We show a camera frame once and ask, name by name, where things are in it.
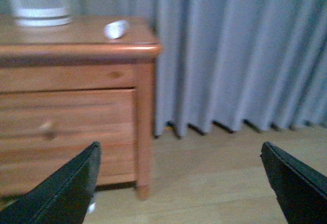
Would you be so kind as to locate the wooden nightstand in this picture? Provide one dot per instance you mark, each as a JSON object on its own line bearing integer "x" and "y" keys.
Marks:
{"x": 79, "y": 57}

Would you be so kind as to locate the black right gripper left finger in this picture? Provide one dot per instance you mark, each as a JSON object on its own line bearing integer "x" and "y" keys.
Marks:
{"x": 64, "y": 196}

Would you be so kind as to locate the grey curtain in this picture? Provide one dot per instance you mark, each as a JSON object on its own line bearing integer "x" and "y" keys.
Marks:
{"x": 233, "y": 61}

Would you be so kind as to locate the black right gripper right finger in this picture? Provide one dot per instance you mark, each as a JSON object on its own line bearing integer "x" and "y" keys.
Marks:
{"x": 300, "y": 190}

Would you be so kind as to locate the wooden drawer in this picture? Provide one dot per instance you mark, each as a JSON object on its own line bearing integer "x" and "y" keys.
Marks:
{"x": 22, "y": 170}
{"x": 104, "y": 115}

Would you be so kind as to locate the white cylindrical air purifier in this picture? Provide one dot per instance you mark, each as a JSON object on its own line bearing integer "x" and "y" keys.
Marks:
{"x": 41, "y": 13}

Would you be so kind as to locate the white medicine bottle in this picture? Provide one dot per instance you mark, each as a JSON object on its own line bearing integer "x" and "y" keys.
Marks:
{"x": 116, "y": 29}

